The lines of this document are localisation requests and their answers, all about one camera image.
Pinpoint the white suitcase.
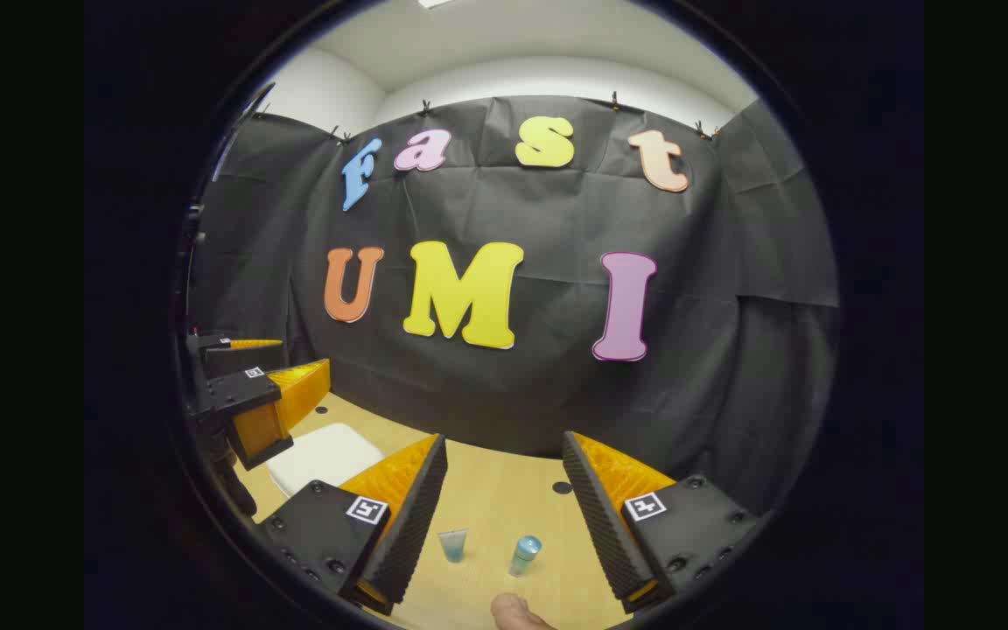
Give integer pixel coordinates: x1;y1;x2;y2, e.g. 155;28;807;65
266;423;385;500

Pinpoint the black backdrop cloth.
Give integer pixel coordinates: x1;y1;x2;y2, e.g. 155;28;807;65
185;92;842;517

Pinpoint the blue cylindrical bottle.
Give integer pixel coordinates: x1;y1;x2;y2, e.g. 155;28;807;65
508;535;543;578

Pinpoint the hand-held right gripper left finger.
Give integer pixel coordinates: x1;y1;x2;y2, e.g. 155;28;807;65
257;432;450;616

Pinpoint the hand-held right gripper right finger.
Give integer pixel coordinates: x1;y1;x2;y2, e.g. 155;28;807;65
562;430;765;615

